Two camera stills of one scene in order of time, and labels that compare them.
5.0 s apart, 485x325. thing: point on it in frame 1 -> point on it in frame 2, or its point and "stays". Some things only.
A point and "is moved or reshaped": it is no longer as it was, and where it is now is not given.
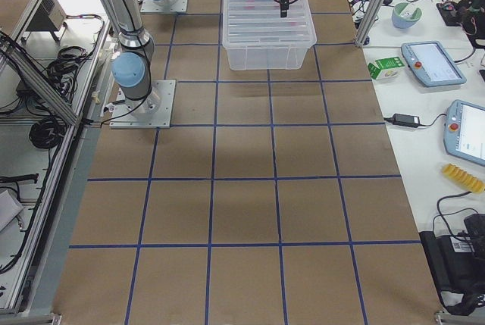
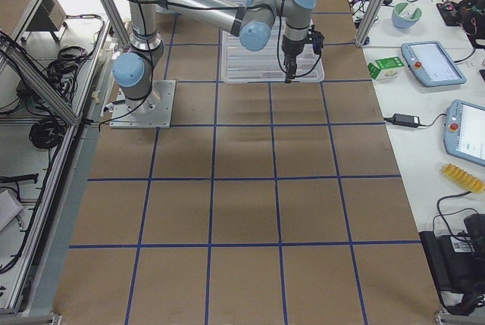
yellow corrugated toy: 464,178 stays
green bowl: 405,15 stays
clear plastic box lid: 251,15 is moved or reshaped
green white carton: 386,68 stays
